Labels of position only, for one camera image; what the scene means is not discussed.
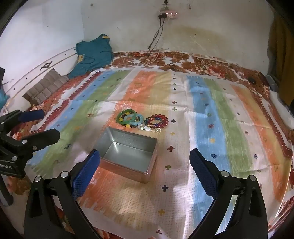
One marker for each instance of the grey metal frame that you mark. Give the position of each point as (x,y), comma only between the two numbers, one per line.
(272,83)

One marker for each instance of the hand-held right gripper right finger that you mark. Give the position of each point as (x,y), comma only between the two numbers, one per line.
(203,172)

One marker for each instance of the metal tin box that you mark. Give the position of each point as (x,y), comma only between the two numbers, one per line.
(124,151)

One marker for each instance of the yellow hanging cloth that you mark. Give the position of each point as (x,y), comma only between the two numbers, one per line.
(282,57)

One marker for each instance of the colourful striped blanket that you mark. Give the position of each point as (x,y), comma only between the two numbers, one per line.
(206,128)

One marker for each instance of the white power strip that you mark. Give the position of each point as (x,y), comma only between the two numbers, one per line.
(168,14)

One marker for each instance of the small gold jewelry piece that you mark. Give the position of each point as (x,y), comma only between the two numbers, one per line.
(157,130)

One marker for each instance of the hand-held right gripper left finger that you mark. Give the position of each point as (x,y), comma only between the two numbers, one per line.
(86,175)

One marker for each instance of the clear plastic wrapper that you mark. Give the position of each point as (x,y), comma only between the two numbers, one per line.
(147,128)

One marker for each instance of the striped folded cloth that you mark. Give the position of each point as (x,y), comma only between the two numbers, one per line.
(43,87)

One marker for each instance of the white bed headboard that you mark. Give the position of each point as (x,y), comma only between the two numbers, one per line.
(27,71)

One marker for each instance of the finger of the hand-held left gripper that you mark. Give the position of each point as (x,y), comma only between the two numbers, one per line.
(31,115)
(44,137)

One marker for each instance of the teal garment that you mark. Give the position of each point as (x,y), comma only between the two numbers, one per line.
(94,55)

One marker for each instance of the green bangle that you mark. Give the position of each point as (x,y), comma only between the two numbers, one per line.
(119,118)

